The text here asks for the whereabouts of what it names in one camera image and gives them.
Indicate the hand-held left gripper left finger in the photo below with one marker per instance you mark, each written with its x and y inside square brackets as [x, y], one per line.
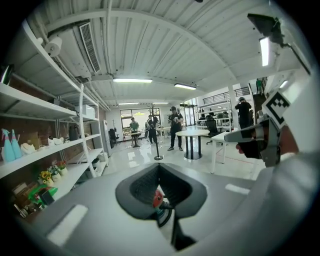
[100, 212]

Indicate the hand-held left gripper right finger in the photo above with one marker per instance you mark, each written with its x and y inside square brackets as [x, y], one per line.
[220, 195]

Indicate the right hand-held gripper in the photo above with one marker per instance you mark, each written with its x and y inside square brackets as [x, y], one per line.
[271, 140]

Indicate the red vacuum cleaner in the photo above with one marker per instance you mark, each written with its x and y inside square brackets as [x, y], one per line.
[158, 200]

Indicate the person's right forearm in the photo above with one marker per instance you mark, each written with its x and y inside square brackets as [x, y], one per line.
[290, 142]

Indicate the person's right hand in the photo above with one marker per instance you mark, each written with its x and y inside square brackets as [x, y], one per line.
[239, 149]

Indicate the white rectangular desk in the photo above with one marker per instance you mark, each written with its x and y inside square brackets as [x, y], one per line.
[220, 137]

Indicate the black office chair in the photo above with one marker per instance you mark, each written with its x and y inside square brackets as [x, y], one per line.
[112, 135]
[212, 127]

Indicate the white shelf rack with appliances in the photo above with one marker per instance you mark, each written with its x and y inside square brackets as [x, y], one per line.
[215, 104]

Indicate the round beige table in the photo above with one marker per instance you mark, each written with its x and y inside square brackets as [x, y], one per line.
[192, 132]

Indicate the black balcony railing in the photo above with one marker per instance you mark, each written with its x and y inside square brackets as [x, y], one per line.
[225, 95]

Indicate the black gift box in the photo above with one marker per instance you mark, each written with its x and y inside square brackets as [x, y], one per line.
[47, 198]

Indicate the red flower pot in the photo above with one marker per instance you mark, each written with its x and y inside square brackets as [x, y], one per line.
[63, 171]

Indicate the white waste bin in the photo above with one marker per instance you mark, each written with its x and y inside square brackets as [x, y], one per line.
[103, 157]

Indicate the white flower pot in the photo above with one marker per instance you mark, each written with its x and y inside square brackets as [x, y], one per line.
[56, 177]

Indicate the sunflower pot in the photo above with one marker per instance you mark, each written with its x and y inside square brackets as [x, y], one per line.
[46, 175]

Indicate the ceiling tube light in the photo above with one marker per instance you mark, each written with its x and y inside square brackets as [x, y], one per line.
[160, 102]
[185, 86]
[132, 80]
[128, 103]
[264, 51]
[283, 84]

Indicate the light wooden table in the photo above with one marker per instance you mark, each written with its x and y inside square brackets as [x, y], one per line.
[163, 128]

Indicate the person's white jacket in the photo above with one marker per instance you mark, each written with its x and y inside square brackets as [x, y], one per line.
[303, 112]

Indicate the grey tall cabinet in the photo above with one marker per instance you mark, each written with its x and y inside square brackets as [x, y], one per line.
[107, 137]

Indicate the black coat stand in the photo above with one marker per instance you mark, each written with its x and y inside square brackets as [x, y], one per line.
[157, 140]

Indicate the brown cardboard box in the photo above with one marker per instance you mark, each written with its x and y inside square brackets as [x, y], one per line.
[21, 188]

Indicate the black kettle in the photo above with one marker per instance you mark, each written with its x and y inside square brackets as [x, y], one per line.
[73, 133]

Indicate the white sculpted ornament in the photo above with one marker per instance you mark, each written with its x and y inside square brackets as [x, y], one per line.
[27, 148]

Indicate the white appliance box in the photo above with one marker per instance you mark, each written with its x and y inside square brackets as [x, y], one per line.
[87, 111]

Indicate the turquoise spray bottle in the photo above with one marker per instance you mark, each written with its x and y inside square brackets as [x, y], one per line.
[17, 148]
[8, 150]

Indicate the white metal shelving unit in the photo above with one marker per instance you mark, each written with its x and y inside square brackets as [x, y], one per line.
[25, 100]

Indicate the white ceiling air conditioner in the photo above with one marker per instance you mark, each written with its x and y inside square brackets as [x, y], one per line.
[75, 50]

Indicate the shiny metal pot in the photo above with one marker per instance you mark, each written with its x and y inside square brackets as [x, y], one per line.
[6, 75]

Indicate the white paper roll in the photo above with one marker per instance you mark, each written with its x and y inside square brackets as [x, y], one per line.
[53, 46]

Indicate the small wooden pedestal table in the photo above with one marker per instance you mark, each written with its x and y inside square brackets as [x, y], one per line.
[135, 134]

